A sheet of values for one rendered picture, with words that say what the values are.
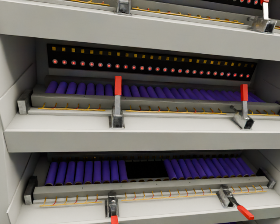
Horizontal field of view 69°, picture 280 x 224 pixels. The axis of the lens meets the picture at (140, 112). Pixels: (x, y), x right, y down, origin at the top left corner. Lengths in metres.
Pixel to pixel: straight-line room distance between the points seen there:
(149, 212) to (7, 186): 0.27
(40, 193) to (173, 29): 0.40
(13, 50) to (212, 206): 0.51
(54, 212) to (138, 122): 0.24
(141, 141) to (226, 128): 0.18
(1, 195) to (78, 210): 0.14
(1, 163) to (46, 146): 0.07
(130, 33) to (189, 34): 0.10
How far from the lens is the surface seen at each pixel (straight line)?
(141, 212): 0.47
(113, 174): 0.51
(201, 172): 0.57
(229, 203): 0.55
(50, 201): 0.49
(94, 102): 0.41
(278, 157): 0.65
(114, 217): 0.42
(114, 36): 0.35
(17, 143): 0.39
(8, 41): 0.41
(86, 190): 0.47
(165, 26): 0.36
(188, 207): 0.51
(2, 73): 0.38
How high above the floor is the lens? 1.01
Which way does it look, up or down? 14 degrees down
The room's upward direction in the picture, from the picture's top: 5 degrees clockwise
